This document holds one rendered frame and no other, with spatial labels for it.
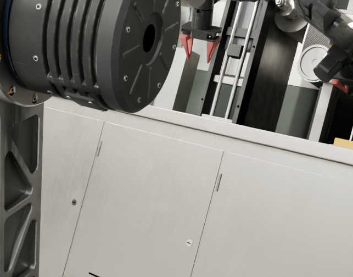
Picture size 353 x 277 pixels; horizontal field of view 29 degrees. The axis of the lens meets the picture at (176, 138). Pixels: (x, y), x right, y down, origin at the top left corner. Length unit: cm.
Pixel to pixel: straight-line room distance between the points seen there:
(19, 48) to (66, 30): 6
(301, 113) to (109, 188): 81
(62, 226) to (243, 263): 72
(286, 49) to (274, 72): 11
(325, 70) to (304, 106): 71
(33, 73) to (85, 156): 163
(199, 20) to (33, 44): 118
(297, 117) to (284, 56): 26
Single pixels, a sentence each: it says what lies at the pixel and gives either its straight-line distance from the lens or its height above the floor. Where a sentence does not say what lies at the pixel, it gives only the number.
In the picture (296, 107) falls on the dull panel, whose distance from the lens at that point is 266.
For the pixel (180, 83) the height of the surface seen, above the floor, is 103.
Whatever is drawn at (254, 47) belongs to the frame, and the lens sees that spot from 226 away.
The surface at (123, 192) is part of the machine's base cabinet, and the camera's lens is 227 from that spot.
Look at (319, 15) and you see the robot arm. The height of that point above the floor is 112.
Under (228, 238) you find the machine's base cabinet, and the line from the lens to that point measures 204.
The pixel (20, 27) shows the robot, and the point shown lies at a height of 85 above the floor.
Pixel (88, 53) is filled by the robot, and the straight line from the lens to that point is 72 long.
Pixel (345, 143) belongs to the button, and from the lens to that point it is 191.
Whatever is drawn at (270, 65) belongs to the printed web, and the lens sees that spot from 246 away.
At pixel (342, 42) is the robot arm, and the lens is 183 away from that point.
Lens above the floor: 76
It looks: 2 degrees up
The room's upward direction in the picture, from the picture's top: 15 degrees clockwise
